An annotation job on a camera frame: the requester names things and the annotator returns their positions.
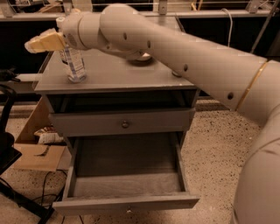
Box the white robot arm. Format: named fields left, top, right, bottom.
left=24, top=3, right=280, bottom=224

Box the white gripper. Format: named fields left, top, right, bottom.
left=24, top=13, right=87, bottom=53

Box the open grey bottom drawer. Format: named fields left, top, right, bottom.
left=53, top=133, right=200, bottom=215

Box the white bowl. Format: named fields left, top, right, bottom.
left=136, top=52, right=151, bottom=61

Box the closed grey upper drawer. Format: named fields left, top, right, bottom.
left=49, top=108, right=195, bottom=137

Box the grey drawer cabinet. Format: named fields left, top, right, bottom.
left=33, top=16, right=202, bottom=217

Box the blue silver drink can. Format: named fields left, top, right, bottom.
left=171, top=71, right=182, bottom=78

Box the white cable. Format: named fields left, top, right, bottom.
left=220, top=8, right=234, bottom=48

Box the flat cardboard piece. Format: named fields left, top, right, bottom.
left=13, top=143, right=66, bottom=172

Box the snack package on floor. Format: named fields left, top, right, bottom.
left=34, top=126, right=64, bottom=144

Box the clear plastic water bottle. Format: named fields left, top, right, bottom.
left=59, top=34, right=87, bottom=83

